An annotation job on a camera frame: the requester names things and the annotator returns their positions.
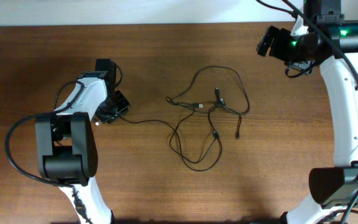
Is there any black USB cable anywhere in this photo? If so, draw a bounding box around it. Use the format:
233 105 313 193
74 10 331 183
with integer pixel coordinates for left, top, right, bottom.
119 105 223 172

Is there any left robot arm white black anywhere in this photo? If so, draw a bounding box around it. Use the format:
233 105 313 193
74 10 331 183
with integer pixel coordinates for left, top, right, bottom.
35 58 130 223

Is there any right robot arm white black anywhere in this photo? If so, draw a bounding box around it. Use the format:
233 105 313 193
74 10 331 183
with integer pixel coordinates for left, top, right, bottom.
257 1 358 223

